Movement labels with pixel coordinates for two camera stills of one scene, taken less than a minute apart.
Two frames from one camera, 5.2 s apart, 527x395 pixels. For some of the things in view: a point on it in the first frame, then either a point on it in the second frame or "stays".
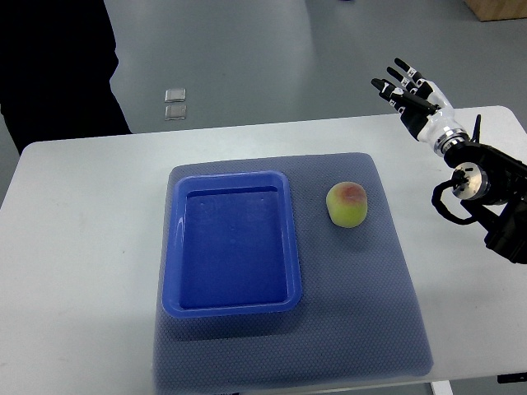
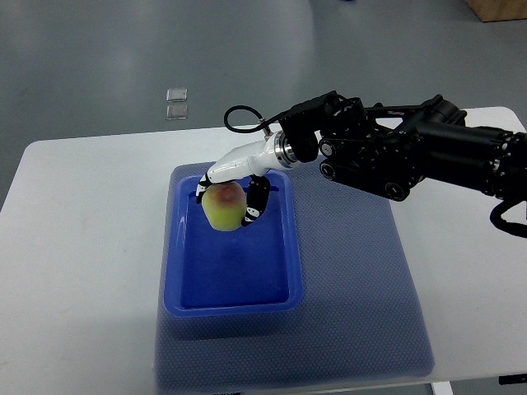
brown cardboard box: x=498 y=10 stays
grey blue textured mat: x=359 y=317 stays
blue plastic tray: x=230 y=245 stays
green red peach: x=347 y=204 -> x=225 y=205
